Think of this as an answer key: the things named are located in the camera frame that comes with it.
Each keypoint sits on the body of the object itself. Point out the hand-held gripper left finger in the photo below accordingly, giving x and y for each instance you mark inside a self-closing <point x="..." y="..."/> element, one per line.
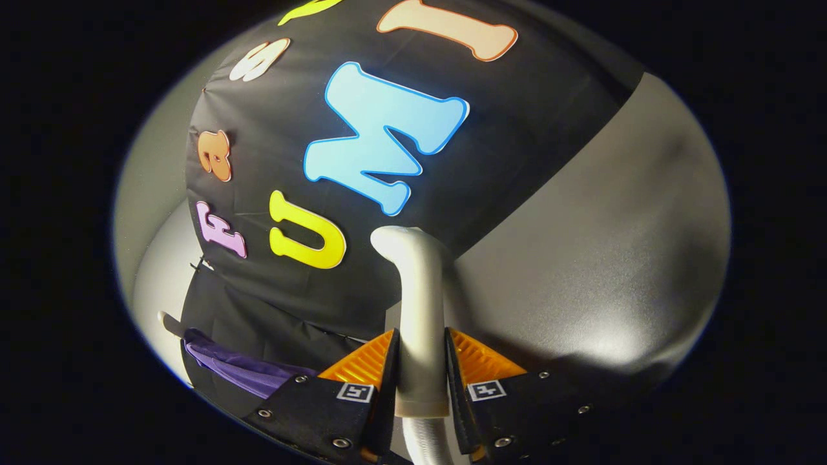
<point x="391" y="387"/>

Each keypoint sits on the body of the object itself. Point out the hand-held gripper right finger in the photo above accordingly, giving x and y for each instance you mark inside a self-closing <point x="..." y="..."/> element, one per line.
<point x="452" y="387"/>

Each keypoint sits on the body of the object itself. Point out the white garment steamer head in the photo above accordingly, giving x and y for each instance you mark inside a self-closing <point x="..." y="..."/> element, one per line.
<point x="421" y="323"/>

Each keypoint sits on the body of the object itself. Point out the grey cabinet with dark top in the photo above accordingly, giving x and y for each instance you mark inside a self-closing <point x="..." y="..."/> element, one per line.
<point x="581" y="258"/>

